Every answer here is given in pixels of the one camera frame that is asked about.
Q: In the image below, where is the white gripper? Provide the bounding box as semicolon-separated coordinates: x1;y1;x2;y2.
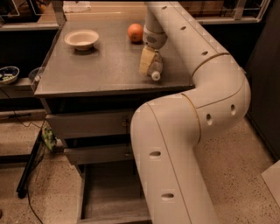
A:
139;26;167;75

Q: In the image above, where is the blue plastic bottle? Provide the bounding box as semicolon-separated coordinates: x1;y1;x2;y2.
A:
147;51;163;81

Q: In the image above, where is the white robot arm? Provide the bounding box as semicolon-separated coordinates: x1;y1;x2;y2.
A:
130;2;251;224

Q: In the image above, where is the grey drawer cabinet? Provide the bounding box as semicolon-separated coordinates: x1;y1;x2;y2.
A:
33;18;196;176

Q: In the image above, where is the middle grey drawer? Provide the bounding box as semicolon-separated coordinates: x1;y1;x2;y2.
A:
64;143;134;165

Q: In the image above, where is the grey drawer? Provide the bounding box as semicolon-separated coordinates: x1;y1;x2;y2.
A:
46;110;133;139
77;160;151;224
64;143;134;165

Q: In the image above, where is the top grey drawer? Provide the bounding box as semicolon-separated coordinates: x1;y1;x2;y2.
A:
46;110;133;139

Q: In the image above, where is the bottom grey drawer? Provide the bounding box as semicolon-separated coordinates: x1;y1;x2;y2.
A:
77;160;151;224

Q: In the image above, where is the orange fruit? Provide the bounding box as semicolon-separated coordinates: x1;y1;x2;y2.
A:
127;24;144;43

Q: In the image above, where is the cream paper bowl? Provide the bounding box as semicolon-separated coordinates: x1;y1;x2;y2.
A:
64;30;99;51

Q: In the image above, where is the white cloth on back table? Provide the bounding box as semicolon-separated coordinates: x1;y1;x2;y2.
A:
63;1;91;13

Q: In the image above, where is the clear plastic container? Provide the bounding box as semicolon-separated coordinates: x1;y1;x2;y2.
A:
28;67;45;83

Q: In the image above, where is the green power strip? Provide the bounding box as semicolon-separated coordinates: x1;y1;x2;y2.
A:
42;128;57;151

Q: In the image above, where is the blue patterned bowl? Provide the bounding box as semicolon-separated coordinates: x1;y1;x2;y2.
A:
0;66;19;84

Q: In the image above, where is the black floor stand leg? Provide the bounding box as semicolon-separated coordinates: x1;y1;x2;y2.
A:
17;131;42;199

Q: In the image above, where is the black cable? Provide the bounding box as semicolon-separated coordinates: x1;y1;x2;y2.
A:
0;87;47;224

